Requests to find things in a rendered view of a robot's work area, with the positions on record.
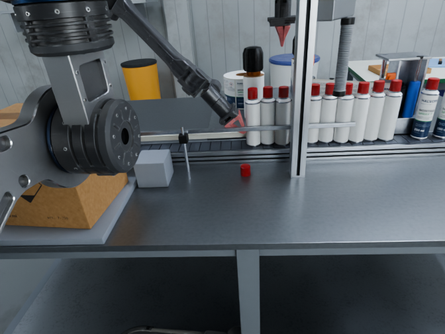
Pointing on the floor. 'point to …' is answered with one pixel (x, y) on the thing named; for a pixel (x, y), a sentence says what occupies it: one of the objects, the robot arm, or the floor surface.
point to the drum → (142, 79)
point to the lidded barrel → (279, 79)
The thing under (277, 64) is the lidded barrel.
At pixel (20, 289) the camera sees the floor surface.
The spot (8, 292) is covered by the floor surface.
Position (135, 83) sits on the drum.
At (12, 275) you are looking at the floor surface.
